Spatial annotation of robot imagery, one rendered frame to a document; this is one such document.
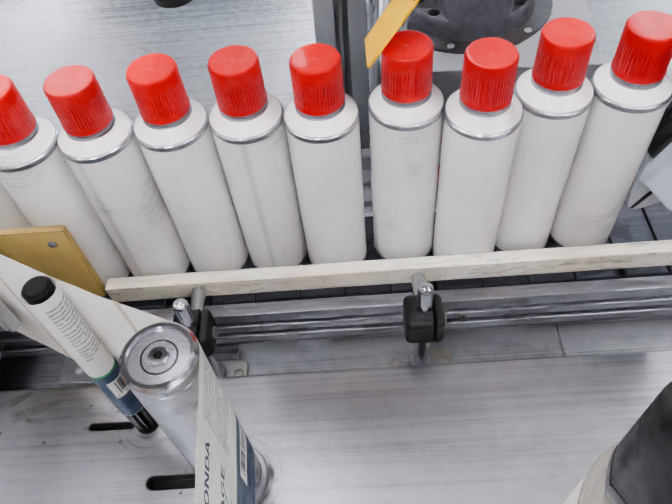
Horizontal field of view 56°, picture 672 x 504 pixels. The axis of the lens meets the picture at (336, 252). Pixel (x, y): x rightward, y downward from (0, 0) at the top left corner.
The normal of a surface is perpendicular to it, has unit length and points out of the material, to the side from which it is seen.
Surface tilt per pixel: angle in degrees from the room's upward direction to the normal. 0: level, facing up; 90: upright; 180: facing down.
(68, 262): 90
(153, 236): 90
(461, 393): 0
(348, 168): 90
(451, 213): 90
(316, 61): 3
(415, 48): 2
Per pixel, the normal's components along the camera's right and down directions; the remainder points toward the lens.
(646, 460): -0.87, 0.43
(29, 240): 0.04, 0.80
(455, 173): -0.71, 0.59
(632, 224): -0.07, -0.59
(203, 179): 0.68, 0.56
